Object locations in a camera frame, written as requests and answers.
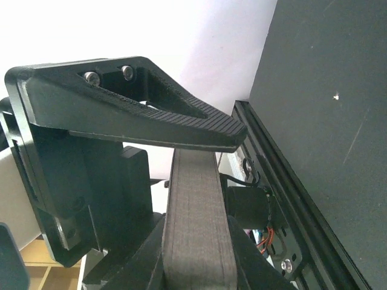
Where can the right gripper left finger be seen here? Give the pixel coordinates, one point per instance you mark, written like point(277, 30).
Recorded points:
point(136, 265)

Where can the black aluminium front rail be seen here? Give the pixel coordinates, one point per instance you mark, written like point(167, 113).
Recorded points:
point(305, 251)

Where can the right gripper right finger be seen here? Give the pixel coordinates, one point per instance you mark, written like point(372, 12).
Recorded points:
point(253, 270)

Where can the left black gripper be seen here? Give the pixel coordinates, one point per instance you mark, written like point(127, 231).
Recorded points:
point(86, 194)

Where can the blue backed card stack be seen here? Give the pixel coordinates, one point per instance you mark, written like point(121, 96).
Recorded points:
point(196, 247)

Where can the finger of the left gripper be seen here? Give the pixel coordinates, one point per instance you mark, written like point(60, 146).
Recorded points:
point(125, 100)

